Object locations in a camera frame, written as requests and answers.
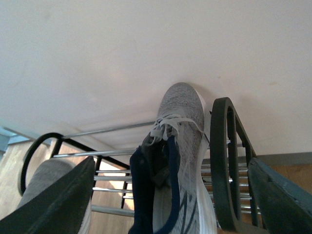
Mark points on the black metal shoe rack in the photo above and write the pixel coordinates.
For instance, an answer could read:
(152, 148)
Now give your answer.
(230, 155)

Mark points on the grey knit sneaker navy collar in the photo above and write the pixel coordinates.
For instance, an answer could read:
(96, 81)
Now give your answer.
(169, 194)

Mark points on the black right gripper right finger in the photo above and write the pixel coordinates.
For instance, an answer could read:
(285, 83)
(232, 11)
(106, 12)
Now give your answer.
(285, 207)

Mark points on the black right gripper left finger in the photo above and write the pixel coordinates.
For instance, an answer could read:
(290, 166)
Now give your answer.
(48, 202)

